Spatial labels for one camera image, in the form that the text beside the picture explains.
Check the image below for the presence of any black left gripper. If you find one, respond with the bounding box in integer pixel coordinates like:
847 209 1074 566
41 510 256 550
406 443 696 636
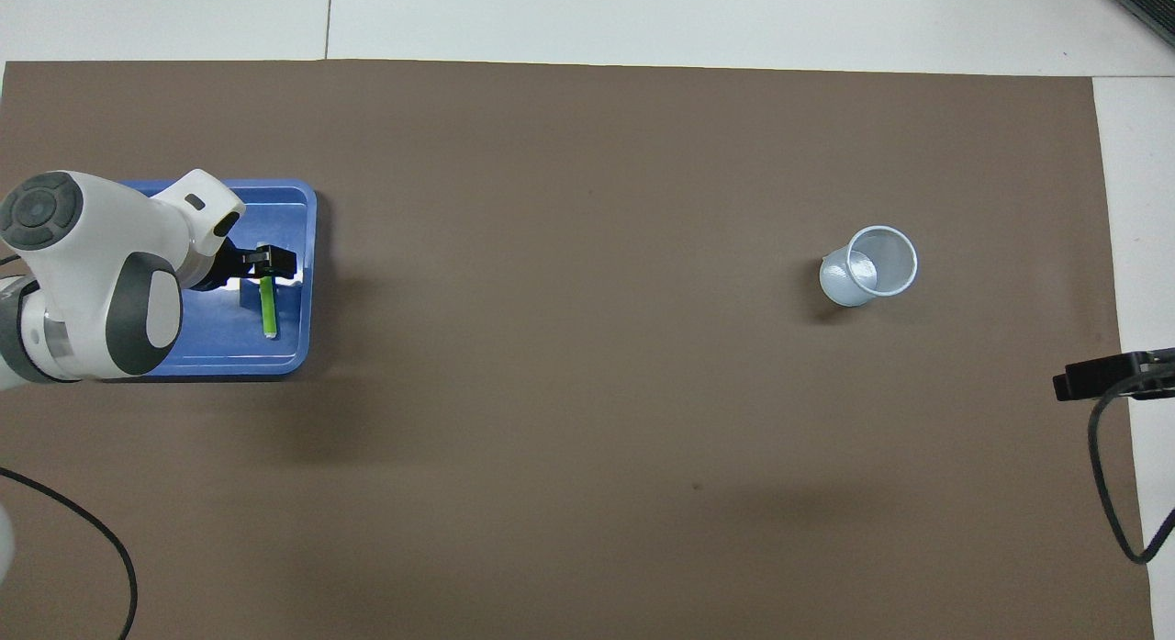
188 241 297 292

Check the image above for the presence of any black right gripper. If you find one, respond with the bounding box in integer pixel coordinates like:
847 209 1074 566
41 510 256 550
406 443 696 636
1053 346 1175 402

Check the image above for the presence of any green pen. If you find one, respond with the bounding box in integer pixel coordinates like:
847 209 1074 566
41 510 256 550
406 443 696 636
259 243 279 340

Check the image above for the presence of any blue plastic tray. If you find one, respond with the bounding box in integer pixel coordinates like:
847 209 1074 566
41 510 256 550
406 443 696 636
110 179 319 378

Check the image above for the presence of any clear plastic cup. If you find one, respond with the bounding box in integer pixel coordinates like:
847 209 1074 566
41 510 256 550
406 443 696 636
819 225 919 308

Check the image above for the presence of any brown table mat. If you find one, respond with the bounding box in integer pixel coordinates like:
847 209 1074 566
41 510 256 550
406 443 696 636
0 60 1156 640

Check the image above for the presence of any grey ribbed device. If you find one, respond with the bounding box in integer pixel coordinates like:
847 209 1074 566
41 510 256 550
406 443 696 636
1109 0 1175 37

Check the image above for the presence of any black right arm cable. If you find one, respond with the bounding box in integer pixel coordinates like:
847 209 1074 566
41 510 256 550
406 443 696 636
1088 365 1175 566

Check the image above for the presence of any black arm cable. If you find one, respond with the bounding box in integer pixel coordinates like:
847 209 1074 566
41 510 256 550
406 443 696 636
1088 365 1175 566
0 466 139 640

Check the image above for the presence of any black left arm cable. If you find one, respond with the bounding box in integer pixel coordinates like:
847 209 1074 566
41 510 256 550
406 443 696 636
0 466 139 640

